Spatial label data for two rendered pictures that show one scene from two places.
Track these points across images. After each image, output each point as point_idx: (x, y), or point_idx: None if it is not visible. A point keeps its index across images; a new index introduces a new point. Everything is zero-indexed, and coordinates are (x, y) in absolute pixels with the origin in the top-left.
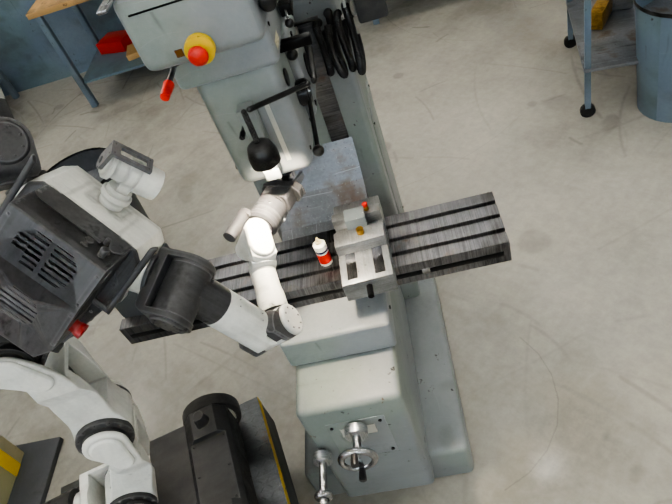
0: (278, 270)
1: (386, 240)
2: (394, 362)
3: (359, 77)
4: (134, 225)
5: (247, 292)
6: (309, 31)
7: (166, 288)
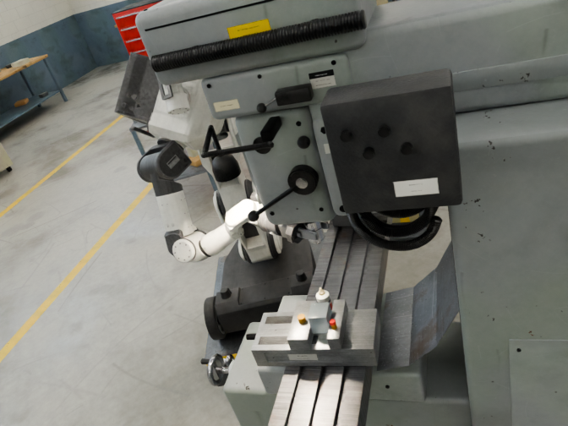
0: (340, 280)
1: (289, 346)
2: (253, 390)
3: (513, 286)
4: (172, 117)
5: (326, 261)
6: (268, 131)
7: (151, 154)
